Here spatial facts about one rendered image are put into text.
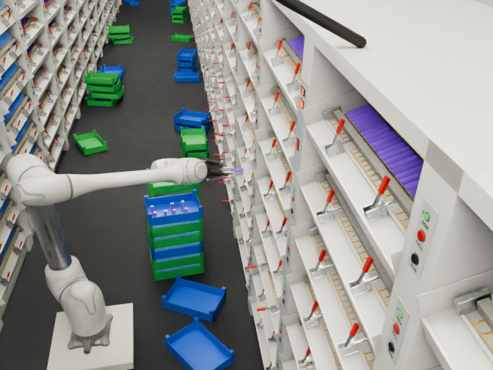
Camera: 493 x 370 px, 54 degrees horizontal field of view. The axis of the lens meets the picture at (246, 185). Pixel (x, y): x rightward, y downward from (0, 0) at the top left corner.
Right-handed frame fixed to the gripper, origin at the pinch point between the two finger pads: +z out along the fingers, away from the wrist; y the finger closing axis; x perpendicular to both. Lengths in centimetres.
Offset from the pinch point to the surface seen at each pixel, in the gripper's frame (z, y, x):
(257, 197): 3.3, 18.3, 13.3
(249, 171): 25.2, -4.1, -11.9
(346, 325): -52, 75, 93
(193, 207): 13, 4, -52
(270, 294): -3, 63, 14
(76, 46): 53, -234, -258
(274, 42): -17, -29, 64
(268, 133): -5.3, -2.7, 38.4
